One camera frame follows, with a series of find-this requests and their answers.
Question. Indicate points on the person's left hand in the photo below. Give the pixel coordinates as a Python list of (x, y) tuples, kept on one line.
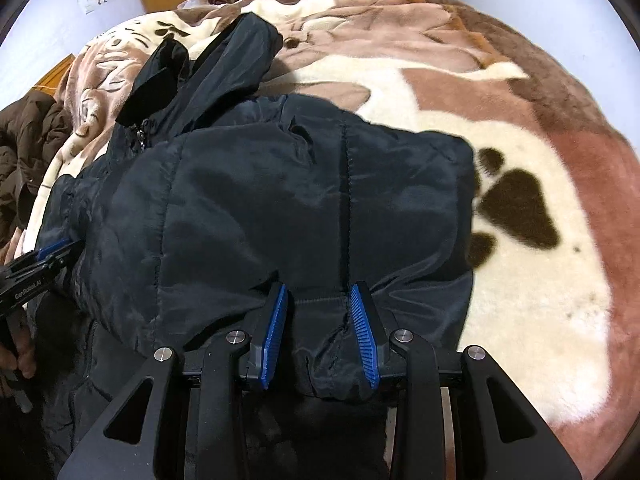
[(22, 355)]

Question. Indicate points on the brown and cream printed blanket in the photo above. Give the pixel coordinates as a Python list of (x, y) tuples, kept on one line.
[(505, 310)]

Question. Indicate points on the brown padded jacket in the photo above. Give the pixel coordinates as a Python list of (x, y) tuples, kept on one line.
[(30, 150)]

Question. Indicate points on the wooden bed headboard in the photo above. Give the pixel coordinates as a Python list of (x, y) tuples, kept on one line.
[(52, 74)]

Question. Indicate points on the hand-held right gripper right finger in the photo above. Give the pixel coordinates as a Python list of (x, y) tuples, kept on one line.
[(364, 340)]

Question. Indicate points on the black padded jacket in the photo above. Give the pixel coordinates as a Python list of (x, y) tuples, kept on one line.
[(250, 200)]

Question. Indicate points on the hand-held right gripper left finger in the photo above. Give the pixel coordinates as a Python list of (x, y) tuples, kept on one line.
[(270, 340)]

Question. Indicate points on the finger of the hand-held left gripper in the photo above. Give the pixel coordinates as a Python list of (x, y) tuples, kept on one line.
[(50, 267), (52, 250)]

